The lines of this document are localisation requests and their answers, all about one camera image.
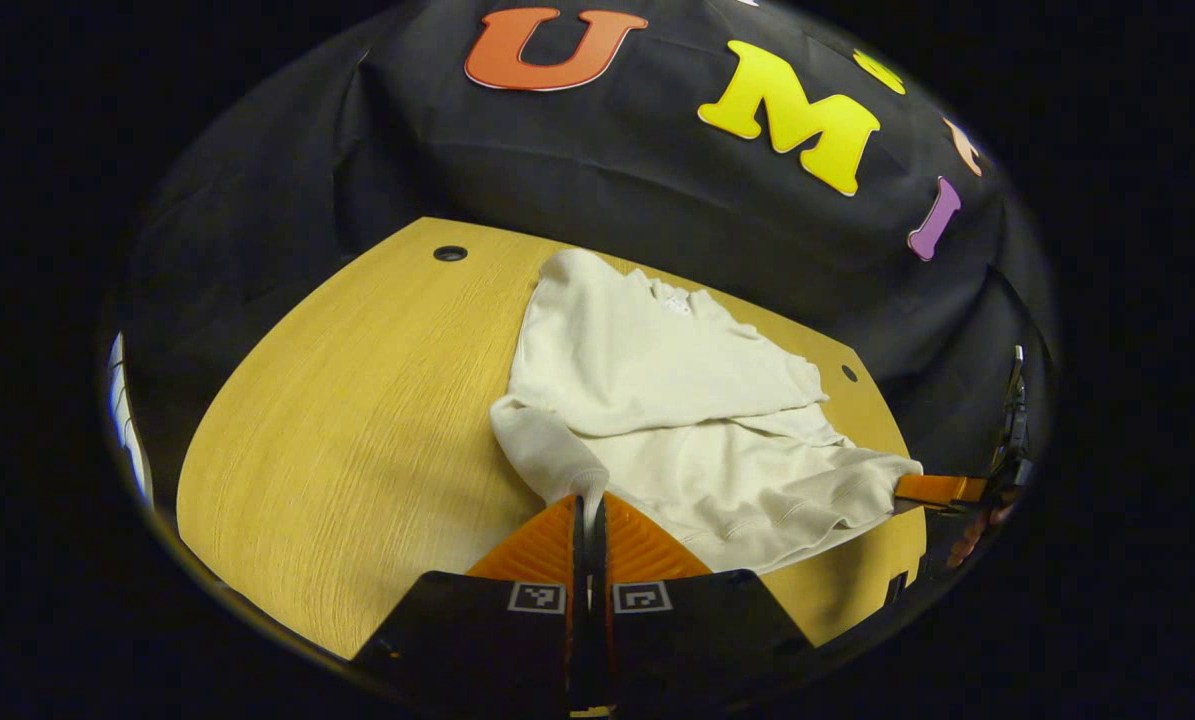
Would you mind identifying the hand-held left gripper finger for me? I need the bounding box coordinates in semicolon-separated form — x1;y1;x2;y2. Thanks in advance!
589;492;816;716
352;495;588;716

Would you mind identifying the cream sweatshirt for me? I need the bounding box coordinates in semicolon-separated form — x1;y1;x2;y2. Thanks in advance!
489;248;925;576

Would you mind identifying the black backdrop cloth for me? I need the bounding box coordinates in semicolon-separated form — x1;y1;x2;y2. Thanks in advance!
122;0;1058;481

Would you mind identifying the computer monitor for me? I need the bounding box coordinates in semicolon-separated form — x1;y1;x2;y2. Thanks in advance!
107;333;155;504

